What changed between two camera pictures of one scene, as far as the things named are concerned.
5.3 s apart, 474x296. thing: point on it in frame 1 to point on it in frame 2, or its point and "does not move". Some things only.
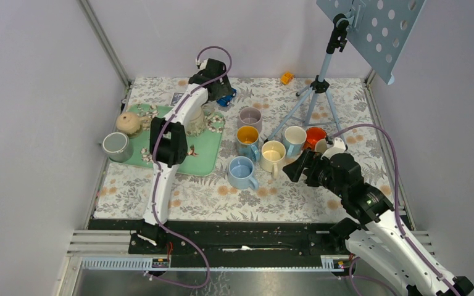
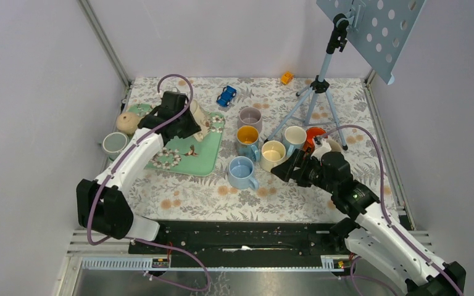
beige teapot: x=132 y=124 does not move
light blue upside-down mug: x=241 y=171 does not move
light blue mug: x=295 y=137 does not move
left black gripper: x=223 y=89 to x=192 y=128
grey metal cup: x=117 y=146 does not move
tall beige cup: x=321 y=145 to x=335 y=146
